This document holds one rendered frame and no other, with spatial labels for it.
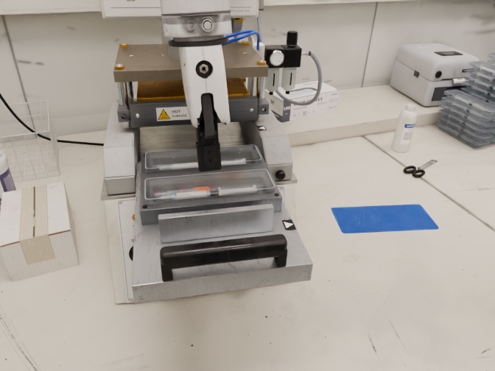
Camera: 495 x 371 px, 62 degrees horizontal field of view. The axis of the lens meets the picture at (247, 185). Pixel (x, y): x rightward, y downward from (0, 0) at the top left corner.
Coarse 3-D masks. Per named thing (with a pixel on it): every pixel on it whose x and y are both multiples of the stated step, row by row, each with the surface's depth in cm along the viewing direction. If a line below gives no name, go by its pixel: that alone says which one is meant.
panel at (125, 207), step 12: (120, 204) 70; (132, 204) 70; (120, 216) 70; (132, 216) 70; (120, 228) 70; (132, 228) 71; (120, 240) 71; (132, 240) 71; (132, 264) 72; (132, 300) 72
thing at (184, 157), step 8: (152, 152) 67; (160, 152) 67; (168, 152) 67; (176, 152) 67; (184, 152) 68; (192, 152) 68; (224, 152) 68; (232, 152) 68; (240, 152) 68; (248, 152) 68; (256, 152) 68; (152, 160) 65; (160, 160) 65; (168, 160) 65; (176, 160) 65; (184, 160) 65; (192, 160) 65; (224, 160) 66; (232, 160) 66; (240, 160) 66
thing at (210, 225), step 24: (168, 216) 52; (192, 216) 52; (216, 216) 53; (240, 216) 54; (264, 216) 55; (288, 216) 59; (144, 240) 54; (168, 240) 53; (192, 240) 54; (216, 240) 54; (288, 240) 55; (144, 264) 50; (216, 264) 50; (240, 264) 51; (264, 264) 51; (288, 264) 51; (312, 264) 51; (144, 288) 48; (168, 288) 48; (192, 288) 49; (216, 288) 50; (240, 288) 51
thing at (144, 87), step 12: (144, 84) 79; (156, 84) 79; (168, 84) 79; (180, 84) 80; (228, 84) 80; (240, 84) 81; (144, 96) 73; (156, 96) 74; (168, 96) 74; (180, 96) 74; (228, 96) 76
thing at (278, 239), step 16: (224, 240) 48; (240, 240) 48; (256, 240) 48; (272, 240) 48; (160, 256) 46; (176, 256) 46; (192, 256) 47; (208, 256) 47; (224, 256) 48; (240, 256) 48; (256, 256) 49; (272, 256) 49
